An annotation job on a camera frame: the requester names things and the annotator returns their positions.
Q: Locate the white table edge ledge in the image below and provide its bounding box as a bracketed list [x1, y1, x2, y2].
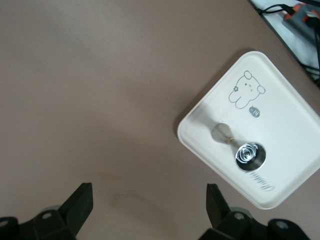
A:
[249, 0, 320, 87]

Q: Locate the steel double jigger cup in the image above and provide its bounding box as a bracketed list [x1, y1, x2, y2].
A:
[211, 122, 267, 172]

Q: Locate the grey orange power adapter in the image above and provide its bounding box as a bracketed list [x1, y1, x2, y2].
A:
[283, 3, 320, 29]

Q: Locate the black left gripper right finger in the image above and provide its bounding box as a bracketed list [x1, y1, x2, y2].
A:
[197, 183, 311, 240]

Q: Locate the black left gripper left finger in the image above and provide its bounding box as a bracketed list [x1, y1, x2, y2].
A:
[0, 182, 94, 240]

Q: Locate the black cable bundle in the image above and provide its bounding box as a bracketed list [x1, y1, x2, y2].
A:
[253, 0, 320, 78]

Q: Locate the cream rabbit print tray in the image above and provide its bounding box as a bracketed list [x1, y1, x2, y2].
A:
[176, 51, 320, 210]

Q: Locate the brown table cover mat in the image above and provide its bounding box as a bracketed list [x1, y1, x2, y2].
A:
[0, 0, 320, 240]

